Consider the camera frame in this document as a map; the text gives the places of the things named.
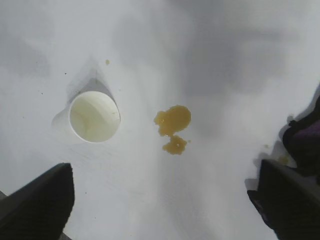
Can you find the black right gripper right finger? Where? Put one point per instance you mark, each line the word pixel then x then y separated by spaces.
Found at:
pixel 295 205

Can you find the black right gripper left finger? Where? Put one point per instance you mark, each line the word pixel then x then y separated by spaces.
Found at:
pixel 37 210

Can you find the dark purple cloth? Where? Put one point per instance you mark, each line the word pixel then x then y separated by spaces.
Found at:
pixel 303 135

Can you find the white paper cup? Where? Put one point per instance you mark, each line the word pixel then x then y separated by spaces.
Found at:
pixel 92 117

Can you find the brown liquid spill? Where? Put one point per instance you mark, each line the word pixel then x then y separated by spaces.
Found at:
pixel 175 120

